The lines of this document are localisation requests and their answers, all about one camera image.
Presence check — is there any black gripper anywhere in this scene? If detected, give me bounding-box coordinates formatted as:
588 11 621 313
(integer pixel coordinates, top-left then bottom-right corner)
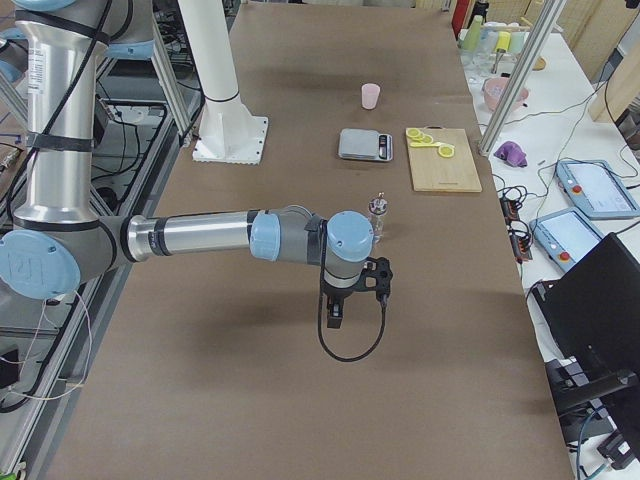
321 284 354 329

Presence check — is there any clear glass sauce bottle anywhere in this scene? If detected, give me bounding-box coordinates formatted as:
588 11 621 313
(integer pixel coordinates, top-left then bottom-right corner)
368 192 388 243

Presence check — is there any pink plastic cup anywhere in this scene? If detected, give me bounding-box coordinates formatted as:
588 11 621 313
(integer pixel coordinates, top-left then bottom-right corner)
361 83 381 110

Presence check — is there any silver kitchen scale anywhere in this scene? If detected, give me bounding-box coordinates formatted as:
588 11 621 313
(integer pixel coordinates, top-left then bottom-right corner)
338 128 394 162

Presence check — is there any green cup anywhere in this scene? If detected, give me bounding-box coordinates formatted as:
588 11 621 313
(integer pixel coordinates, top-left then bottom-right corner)
460 15 484 52

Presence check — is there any wooden cutting board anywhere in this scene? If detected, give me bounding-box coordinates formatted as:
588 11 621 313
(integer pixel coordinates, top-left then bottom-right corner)
405 127 482 193

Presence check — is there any yellow plastic knife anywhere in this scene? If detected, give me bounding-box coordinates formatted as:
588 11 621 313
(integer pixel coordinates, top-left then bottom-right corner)
409 141 444 148

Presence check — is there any purple cloth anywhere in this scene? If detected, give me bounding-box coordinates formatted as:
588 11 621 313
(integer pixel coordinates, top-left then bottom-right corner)
494 141 528 168

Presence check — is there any blue teach pendant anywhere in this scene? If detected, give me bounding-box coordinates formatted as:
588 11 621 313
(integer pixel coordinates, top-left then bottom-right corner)
556 160 639 220
529 207 604 272

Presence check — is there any black monitor stand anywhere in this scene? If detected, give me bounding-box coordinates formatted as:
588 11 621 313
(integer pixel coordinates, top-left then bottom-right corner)
532 233 639 443

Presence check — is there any pink bowl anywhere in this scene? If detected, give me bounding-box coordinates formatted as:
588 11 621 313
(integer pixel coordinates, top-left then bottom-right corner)
482 77 529 112

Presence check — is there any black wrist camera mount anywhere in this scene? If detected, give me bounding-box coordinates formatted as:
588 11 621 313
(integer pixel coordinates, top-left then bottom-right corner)
354 257 393 306

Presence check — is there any black braided cable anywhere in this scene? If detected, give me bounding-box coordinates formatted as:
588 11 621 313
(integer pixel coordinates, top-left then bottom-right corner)
316 219 387 362

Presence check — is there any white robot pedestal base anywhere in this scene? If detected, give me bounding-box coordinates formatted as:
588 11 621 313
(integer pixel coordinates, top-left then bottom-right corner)
179 0 269 165

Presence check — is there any aluminium frame post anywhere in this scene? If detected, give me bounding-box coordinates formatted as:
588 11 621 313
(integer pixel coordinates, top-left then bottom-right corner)
478 0 566 157

